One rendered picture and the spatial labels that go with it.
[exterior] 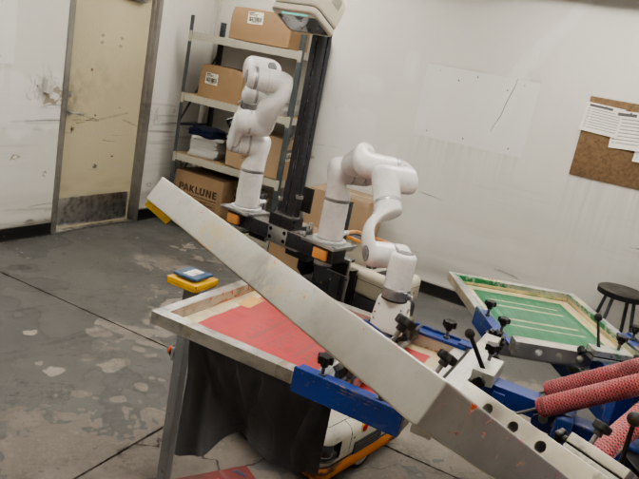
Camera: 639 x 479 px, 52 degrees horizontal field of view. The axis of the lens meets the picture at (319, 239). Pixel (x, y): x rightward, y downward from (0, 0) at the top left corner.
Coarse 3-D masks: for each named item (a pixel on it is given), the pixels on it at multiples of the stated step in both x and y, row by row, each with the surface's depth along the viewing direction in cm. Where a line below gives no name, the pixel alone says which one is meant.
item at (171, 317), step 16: (224, 288) 216; (240, 288) 220; (176, 304) 195; (192, 304) 198; (208, 304) 206; (160, 320) 186; (176, 320) 184; (192, 336) 181; (208, 336) 179; (224, 336) 179; (224, 352) 177; (240, 352) 174; (256, 352) 174; (464, 352) 202; (256, 368) 173; (272, 368) 170; (288, 368) 168; (448, 368) 188
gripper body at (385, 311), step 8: (376, 304) 184; (384, 304) 182; (392, 304) 181; (400, 304) 180; (408, 304) 181; (376, 312) 184; (384, 312) 182; (392, 312) 181; (400, 312) 180; (408, 312) 183; (376, 320) 184; (384, 320) 183; (392, 320) 182; (384, 328) 183; (392, 328) 182
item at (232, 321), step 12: (228, 312) 206; (240, 312) 208; (204, 324) 193; (216, 324) 195; (228, 324) 197; (240, 324) 198; (252, 324) 200; (240, 336) 190; (264, 348) 185; (288, 360) 181; (300, 360) 182; (312, 360) 184
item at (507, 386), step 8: (496, 384) 171; (504, 384) 172; (512, 384) 173; (488, 392) 171; (504, 392) 169; (512, 392) 168; (520, 392) 169; (528, 392) 170; (536, 392) 171; (504, 400) 170; (512, 400) 169; (520, 400) 168; (528, 400) 167; (512, 408) 169; (520, 408) 168; (528, 408) 167
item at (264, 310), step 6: (264, 300) 222; (240, 306) 212; (258, 306) 215; (264, 306) 217; (270, 306) 218; (246, 312) 209; (252, 312) 210; (258, 312) 211; (264, 312) 212; (270, 312) 213; (276, 312) 214; (264, 318) 206; (408, 348) 205; (414, 354) 201; (420, 354) 202; (426, 354) 203; (420, 360) 198
